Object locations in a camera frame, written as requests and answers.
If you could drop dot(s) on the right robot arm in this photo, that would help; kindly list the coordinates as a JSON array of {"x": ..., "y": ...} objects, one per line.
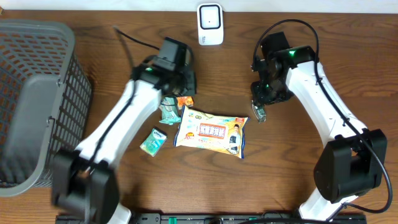
[{"x": 351, "y": 162}]

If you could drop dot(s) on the teal wet-wipe packet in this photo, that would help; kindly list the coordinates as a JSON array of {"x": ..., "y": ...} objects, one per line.
[{"x": 169, "y": 109}]

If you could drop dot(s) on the large yellow snack bag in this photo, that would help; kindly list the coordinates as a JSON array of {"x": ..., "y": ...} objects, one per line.
[{"x": 224, "y": 134}]

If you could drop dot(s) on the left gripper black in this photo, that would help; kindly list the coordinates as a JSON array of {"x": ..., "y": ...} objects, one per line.
[{"x": 173, "y": 101}]

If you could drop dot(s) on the orange tissue packet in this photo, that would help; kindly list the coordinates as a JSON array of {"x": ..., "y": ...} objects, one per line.
[{"x": 185, "y": 101}]

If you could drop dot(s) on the white barcode scanner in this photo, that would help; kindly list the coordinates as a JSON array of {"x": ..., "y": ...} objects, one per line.
[{"x": 210, "y": 24}]

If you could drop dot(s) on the black mounting rail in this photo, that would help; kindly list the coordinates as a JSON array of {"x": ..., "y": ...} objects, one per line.
[{"x": 271, "y": 217}]

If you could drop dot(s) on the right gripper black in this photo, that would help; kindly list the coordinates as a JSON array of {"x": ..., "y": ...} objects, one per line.
[{"x": 258, "y": 96}]

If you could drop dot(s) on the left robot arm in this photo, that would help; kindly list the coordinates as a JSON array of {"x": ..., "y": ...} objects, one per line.
[{"x": 84, "y": 179}]

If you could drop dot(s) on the grey plastic basket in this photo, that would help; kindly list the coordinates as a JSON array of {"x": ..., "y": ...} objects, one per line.
[{"x": 45, "y": 100}]

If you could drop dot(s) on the green Kleenex tissue packet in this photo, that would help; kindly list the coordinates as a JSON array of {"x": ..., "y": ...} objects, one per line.
[{"x": 153, "y": 142}]

